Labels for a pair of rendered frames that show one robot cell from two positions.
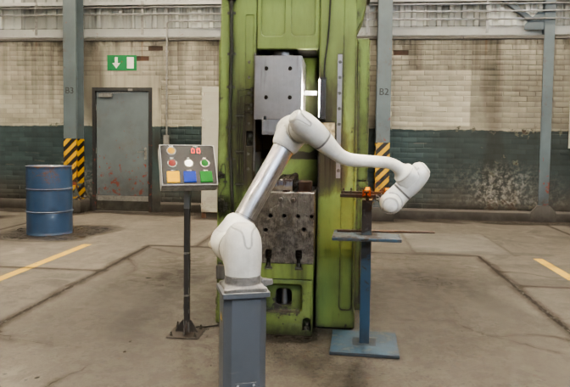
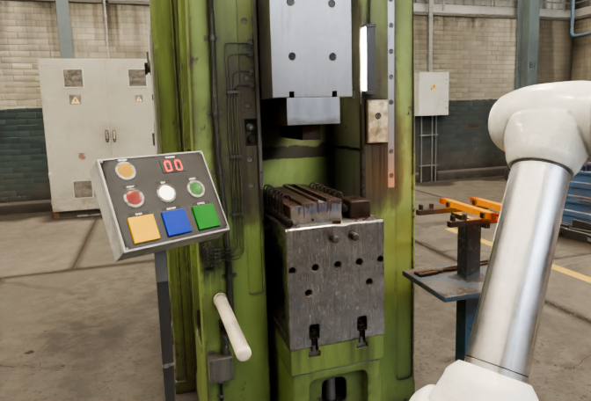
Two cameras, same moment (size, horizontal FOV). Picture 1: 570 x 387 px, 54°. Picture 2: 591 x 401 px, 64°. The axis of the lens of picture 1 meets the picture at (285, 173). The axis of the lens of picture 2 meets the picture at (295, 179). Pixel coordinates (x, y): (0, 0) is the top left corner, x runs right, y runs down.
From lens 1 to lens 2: 218 cm
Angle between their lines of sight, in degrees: 23
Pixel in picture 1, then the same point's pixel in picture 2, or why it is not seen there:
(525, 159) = not seen: hidden behind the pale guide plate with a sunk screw
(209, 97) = (49, 71)
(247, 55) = not seen: outside the picture
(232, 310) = not seen: outside the picture
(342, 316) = (400, 390)
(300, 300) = (360, 390)
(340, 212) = (395, 239)
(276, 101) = (310, 63)
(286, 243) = (342, 309)
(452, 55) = not seen: hidden behind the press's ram
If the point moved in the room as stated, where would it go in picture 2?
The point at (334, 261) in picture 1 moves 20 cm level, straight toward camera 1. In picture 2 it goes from (389, 313) to (414, 333)
